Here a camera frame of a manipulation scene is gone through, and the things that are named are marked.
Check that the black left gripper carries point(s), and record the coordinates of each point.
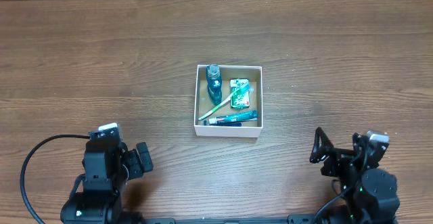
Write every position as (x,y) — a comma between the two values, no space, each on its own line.
(132,163)

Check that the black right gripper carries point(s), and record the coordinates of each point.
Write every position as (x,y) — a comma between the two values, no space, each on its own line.
(330,155)

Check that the Colgate toothpaste tube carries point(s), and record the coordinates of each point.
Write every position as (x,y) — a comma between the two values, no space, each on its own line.
(239,117)

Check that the green white toothbrush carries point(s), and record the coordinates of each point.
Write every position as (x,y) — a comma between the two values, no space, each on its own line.
(220,104)

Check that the green soap packet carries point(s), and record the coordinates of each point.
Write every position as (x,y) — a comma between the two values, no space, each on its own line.
(239,100)

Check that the teal mouthwash bottle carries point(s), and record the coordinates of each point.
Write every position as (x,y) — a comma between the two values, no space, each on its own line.
(214,80)

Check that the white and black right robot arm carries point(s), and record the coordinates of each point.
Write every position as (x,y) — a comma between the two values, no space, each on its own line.
(367,193)

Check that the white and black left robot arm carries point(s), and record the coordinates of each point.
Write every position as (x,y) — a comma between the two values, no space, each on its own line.
(97,194)

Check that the white cardboard box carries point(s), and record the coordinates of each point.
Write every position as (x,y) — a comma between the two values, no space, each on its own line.
(202,102)

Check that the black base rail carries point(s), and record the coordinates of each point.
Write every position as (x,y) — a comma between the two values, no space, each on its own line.
(216,220)

